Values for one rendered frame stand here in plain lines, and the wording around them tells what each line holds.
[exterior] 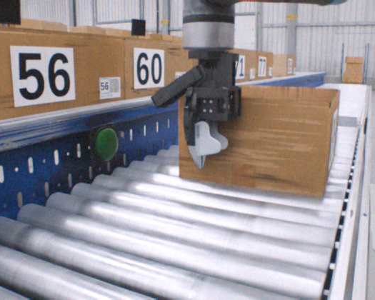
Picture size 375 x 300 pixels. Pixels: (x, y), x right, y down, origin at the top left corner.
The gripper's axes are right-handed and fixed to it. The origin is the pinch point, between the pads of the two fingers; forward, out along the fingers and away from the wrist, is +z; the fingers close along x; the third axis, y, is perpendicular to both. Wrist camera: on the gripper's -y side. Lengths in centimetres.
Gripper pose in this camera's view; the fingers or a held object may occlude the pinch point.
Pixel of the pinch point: (196, 161)
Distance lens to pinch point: 69.9
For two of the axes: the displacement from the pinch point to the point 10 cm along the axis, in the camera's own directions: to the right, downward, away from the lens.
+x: 4.5, -2.0, 8.7
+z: 0.0, 9.7, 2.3
